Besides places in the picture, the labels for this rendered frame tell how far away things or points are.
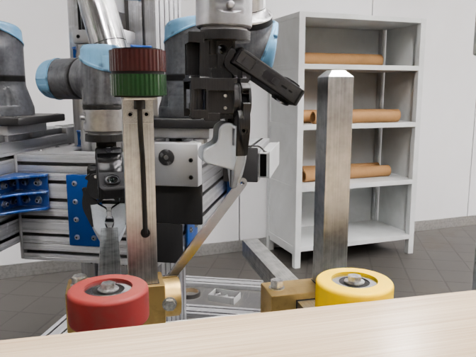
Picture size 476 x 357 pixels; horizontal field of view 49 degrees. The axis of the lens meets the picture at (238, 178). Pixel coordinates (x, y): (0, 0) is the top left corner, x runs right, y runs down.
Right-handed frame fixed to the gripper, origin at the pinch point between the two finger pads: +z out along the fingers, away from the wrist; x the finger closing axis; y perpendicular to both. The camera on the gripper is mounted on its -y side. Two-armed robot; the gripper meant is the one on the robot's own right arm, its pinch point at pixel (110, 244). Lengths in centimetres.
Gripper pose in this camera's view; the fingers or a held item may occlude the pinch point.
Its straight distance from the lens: 97.5
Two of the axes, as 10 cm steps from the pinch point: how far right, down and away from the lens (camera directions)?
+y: -2.4, -1.6, 9.6
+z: 0.0, 9.9, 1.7
